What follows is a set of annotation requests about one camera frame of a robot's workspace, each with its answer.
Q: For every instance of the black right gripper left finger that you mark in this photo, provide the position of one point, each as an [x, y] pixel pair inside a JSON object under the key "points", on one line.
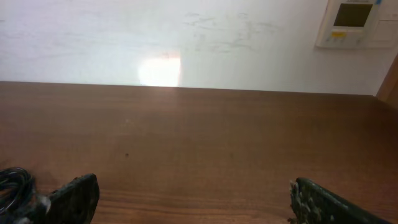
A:
{"points": [[74, 203]]}

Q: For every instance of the white wall control panel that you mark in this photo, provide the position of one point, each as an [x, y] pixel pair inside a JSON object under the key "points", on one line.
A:
{"points": [[358, 24]]}

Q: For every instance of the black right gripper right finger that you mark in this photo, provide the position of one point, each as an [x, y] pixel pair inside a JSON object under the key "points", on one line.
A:
{"points": [[314, 204]]}

